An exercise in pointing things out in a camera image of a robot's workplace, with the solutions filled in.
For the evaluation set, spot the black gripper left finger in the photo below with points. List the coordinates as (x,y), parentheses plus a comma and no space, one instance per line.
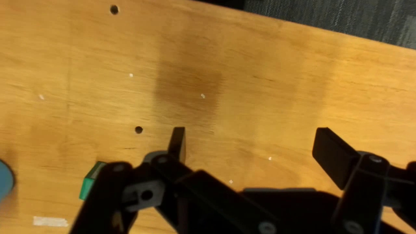
(202,195)

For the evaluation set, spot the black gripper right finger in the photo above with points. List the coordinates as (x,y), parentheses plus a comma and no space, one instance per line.
(368,186)

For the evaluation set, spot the green block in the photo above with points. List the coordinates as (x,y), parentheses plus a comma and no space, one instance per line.
(87,184)

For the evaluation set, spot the blue plastic cup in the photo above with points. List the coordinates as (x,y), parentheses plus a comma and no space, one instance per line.
(5,180)

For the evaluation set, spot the white label sticker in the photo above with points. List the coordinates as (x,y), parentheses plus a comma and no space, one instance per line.
(50,221)

